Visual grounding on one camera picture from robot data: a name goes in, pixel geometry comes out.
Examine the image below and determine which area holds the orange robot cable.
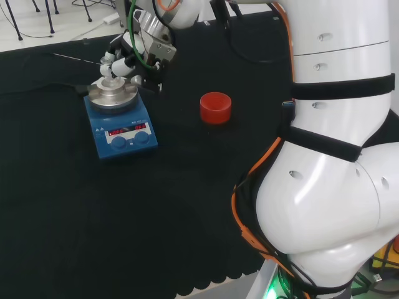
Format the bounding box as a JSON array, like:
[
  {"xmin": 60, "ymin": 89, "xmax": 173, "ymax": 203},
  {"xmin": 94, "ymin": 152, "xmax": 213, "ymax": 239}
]
[{"xmin": 231, "ymin": 1, "xmax": 313, "ymax": 299}]

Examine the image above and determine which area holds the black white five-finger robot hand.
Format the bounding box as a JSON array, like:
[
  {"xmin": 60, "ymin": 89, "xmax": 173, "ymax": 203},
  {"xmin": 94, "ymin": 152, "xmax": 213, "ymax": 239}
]
[{"xmin": 105, "ymin": 30, "xmax": 147, "ymax": 85}]

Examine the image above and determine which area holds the clear round-bottom flask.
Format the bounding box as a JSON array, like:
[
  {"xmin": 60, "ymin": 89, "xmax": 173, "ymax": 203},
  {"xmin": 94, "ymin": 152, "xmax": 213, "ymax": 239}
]
[{"xmin": 99, "ymin": 57, "xmax": 114, "ymax": 78}]

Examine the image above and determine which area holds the thick black heater power cable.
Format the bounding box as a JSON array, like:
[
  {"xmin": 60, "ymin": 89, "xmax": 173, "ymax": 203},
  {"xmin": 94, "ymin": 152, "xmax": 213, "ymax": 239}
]
[{"xmin": 0, "ymin": 81, "xmax": 90, "ymax": 98}]

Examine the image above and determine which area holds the black bench cloth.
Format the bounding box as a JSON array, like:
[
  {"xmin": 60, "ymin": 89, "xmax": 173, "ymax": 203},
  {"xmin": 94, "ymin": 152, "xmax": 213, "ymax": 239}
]
[{"xmin": 0, "ymin": 11, "xmax": 296, "ymax": 299}]

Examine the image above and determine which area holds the green robot cable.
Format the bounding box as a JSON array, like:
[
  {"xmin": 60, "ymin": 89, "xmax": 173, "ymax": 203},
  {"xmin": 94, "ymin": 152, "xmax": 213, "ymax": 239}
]
[{"xmin": 128, "ymin": 0, "xmax": 156, "ymax": 69}]

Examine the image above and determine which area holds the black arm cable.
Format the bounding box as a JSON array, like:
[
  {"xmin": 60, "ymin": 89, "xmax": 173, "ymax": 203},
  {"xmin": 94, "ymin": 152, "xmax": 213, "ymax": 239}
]
[{"xmin": 213, "ymin": 0, "xmax": 294, "ymax": 65}]

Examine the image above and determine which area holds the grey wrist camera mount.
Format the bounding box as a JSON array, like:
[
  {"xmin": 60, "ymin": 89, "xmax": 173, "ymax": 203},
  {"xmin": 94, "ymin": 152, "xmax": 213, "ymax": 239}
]
[{"xmin": 140, "ymin": 33, "xmax": 178, "ymax": 93}]

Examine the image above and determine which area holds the blue-base heater with steel plate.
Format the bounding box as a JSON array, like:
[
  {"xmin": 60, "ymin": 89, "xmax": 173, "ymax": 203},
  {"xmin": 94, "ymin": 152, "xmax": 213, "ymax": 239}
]
[{"xmin": 82, "ymin": 76, "xmax": 159, "ymax": 161}]

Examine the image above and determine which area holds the thin metal probe rod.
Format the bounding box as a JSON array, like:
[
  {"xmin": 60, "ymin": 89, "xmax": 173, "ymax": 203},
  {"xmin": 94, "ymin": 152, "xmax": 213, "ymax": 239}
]
[{"xmin": 52, "ymin": 52, "xmax": 104, "ymax": 66}]

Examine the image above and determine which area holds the red ribbed flask holder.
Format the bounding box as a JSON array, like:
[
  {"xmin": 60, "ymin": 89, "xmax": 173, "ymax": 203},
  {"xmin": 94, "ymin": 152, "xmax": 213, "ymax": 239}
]
[{"xmin": 199, "ymin": 92, "xmax": 233, "ymax": 125}]

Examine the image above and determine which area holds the black tripod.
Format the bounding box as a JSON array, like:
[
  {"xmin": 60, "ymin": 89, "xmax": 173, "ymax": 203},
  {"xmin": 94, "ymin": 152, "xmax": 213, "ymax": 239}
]
[{"xmin": 0, "ymin": 0, "xmax": 94, "ymax": 41}]

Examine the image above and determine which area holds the yellow stop button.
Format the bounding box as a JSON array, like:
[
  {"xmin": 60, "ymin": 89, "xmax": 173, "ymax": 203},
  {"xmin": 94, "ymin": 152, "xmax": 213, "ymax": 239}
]
[{"xmin": 372, "ymin": 235, "xmax": 399, "ymax": 269}]

